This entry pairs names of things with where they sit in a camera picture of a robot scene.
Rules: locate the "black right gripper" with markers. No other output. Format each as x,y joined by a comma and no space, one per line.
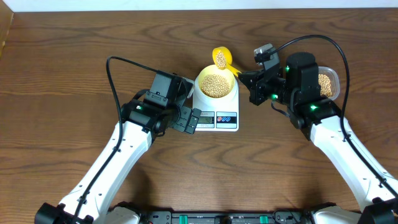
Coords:
255,86

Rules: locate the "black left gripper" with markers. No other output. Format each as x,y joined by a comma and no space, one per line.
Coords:
181,124

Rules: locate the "yellow measuring scoop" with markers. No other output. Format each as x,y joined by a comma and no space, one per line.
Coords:
229,59

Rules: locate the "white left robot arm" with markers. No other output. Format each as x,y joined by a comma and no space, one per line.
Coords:
141,121

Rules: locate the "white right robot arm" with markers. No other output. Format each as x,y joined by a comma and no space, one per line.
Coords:
323,123

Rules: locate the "white digital kitchen scale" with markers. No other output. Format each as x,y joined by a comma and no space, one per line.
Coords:
217,114

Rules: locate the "soybeans in bowl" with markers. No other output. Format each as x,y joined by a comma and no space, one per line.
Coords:
215,86

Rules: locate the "soybeans in scoop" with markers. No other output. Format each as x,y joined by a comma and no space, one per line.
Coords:
220,60

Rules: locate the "yellow bowl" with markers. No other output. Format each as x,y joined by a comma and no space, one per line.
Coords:
212,69

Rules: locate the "soybeans in container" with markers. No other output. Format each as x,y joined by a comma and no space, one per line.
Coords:
325,85

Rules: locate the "clear plastic container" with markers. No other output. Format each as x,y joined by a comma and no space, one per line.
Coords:
335,83

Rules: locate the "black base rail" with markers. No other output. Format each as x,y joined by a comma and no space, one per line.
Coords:
236,217

